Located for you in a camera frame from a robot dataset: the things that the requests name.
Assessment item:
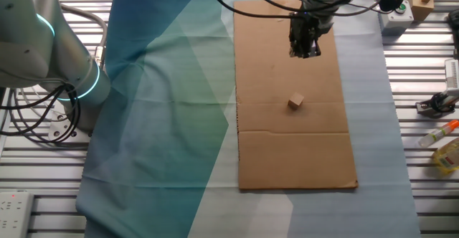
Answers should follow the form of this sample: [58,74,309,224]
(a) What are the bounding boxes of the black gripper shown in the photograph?
[288,14,335,59]

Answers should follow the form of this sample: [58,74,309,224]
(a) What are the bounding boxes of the small wooden cube block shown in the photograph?
[287,92,306,111]

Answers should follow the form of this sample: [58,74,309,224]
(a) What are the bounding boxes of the grey box with green button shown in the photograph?
[379,0,415,37]

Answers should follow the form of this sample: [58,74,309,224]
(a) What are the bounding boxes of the brown cardboard sheet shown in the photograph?
[232,0,359,191]

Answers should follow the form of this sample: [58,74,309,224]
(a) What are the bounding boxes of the tan wooden box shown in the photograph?
[404,0,435,22]

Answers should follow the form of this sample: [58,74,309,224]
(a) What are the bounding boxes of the black device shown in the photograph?
[447,8,459,60]

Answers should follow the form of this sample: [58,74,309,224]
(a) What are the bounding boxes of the clear tube with orange cap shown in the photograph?
[417,119,459,148]

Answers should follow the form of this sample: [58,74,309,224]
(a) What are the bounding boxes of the blue green patterned cloth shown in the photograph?
[75,0,422,238]

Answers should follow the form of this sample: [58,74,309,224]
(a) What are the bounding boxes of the yellow oil bottle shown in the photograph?
[432,137,459,176]

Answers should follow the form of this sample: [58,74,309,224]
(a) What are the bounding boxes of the white power strip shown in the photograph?
[0,190,35,238]

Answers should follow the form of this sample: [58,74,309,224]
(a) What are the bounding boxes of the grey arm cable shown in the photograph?
[332,0,382,18]

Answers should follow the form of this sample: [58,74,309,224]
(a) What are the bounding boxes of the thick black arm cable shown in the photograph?
[205,0,299,20]

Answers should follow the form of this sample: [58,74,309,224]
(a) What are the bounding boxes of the black cable connector plug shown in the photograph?
[378,0,404,13]

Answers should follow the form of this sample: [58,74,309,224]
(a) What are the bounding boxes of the black metal camera clamp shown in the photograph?
[415,89,459,119]

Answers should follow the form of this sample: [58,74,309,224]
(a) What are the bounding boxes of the grey base hose cable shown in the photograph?
[60,4,108,69]

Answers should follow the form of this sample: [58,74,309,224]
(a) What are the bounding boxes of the black base cable bundle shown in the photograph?
[0,83,81,146]

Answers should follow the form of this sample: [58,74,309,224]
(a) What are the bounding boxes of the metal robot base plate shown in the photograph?
[47,100,91,144]

